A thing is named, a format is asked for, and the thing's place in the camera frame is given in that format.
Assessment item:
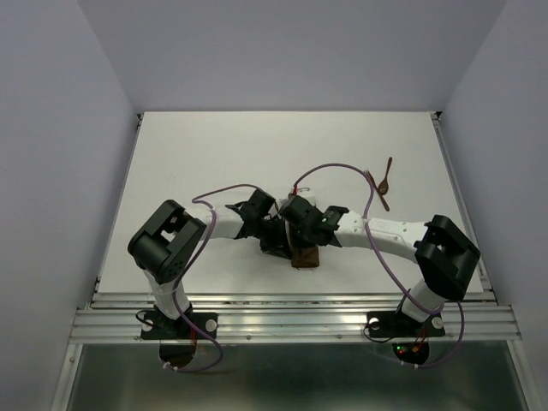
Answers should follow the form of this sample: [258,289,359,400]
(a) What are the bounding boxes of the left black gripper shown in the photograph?
[253,216,292,259]

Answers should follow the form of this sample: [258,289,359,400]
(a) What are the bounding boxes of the brown cloth napkin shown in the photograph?
[285,223,320,270]

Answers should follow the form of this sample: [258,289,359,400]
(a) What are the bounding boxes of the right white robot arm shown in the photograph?
[280,195,480,334]

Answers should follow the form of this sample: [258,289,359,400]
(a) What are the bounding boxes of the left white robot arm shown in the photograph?
[128,187,292,337]

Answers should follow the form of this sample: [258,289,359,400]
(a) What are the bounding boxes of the brown wooden fork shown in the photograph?
[365,170,390,212]

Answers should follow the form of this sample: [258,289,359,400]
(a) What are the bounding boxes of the brown wooden spoon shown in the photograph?
[378,157,393,195]

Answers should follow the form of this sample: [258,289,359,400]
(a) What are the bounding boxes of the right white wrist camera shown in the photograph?
[296,188,317,206]

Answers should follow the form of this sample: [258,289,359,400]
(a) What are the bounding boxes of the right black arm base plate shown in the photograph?
[366,311,445,339]

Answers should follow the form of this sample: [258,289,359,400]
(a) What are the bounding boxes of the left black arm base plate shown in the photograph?
[135,309,218,341]

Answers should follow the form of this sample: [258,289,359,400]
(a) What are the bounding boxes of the aluminium front rail frame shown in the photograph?
[51,291,542,410]

